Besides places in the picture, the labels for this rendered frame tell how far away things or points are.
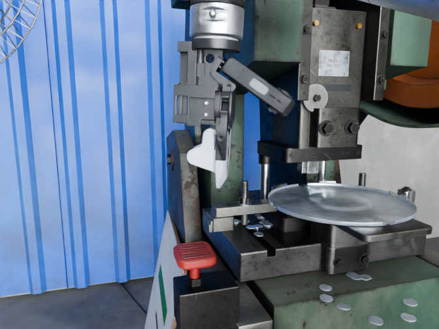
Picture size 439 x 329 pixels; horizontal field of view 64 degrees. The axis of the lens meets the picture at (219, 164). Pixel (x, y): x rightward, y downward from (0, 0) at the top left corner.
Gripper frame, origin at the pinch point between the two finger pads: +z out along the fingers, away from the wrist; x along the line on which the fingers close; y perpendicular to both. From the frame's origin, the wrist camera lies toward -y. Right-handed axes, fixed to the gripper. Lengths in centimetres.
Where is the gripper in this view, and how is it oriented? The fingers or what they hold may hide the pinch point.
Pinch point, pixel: (223, 179)
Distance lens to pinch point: 53.3
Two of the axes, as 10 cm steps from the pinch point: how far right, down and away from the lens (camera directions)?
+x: -1.3, 2.0, -9.7
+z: -0.5, 9.8, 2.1
